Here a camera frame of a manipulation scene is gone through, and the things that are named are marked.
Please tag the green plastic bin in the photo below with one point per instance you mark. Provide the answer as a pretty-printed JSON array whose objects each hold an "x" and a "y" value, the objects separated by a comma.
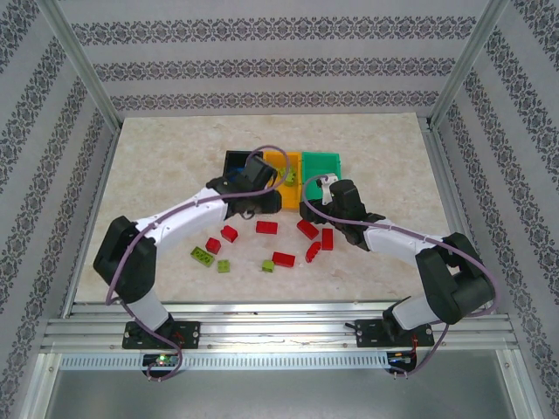
[{"x": 321, "y": 163}]

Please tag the small lime lego brick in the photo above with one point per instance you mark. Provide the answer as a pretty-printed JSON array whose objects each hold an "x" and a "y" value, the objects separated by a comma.
[
  {"x": 223, "y": 265},
  {"x": 268, "y": 265}
]

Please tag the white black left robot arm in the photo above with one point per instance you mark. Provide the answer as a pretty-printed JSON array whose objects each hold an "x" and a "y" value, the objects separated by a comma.
[{"x": 192, "y": 220}]

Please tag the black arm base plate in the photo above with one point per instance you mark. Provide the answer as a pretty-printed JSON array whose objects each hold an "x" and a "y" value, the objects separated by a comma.
[
  {"x": 188, "y": 334},
  {"x": 369, "y": 334}
]

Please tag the wide aluminium mounting rail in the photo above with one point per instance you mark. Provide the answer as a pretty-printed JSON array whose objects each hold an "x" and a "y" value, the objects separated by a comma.
[{"x": 279, "y": 327}]

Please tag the long lime lego brick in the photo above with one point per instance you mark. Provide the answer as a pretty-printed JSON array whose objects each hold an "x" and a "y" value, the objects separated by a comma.
[{"x": 202, "y": 256}]

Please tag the small red lego brick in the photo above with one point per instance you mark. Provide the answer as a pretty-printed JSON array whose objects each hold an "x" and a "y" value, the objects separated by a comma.
[{"x": 213, "y": 245}]

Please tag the aluminium frame post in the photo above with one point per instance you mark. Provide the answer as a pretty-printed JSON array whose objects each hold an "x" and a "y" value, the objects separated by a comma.
[
  {"x": 78, "y": 61},
  {"x": 467, "y": 61}
]

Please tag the black plastic bin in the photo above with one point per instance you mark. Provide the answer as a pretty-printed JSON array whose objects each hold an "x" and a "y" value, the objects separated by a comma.
[{"x": 233, "y": 159}]

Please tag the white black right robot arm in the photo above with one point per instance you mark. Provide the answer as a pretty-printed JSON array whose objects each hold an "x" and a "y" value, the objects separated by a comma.
[{"x": 393, "y": 251}]

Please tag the blue lego brick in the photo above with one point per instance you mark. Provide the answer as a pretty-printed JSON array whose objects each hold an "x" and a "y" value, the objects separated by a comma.
[{"x": 237, "y": 173}]

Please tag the curved red lego piece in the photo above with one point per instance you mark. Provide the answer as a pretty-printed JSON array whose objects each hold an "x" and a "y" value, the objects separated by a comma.
[{"x": 313, "y": 252}]

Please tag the grey metal panel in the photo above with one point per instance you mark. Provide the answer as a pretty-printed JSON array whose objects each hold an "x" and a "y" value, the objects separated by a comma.
[{"x": 279, "y": 397}]

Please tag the aluminium table rail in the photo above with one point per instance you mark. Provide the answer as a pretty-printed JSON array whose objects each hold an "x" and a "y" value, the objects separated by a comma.
[
  {"x": 445, "y": 174},
  {"x": 105, "y": 174}
]

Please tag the yellow plastic bin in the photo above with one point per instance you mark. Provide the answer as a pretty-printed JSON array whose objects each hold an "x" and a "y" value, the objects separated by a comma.
[{"x": 290, "y": 196}]

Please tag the small circuit board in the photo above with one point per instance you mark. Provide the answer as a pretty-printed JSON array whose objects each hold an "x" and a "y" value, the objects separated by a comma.
[
  {"x": 399, "y": 358},
  {"x": 161, "y": 360}
]

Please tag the long red lego brick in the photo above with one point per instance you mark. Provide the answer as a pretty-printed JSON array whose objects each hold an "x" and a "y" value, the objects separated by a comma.
[
  {"x": 267, "y": 227},
  {"x": 283, "y": 259},
  {"x": 327, "y": 239}
]

